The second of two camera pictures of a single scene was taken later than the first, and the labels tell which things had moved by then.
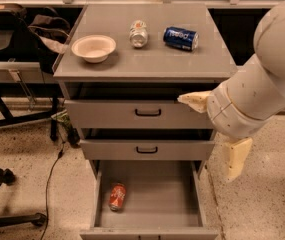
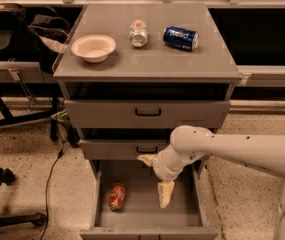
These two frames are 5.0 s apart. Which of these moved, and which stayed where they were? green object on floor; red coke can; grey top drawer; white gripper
Moved: white gripper
Stayed: green object on floor; red coke can; grey top drawer
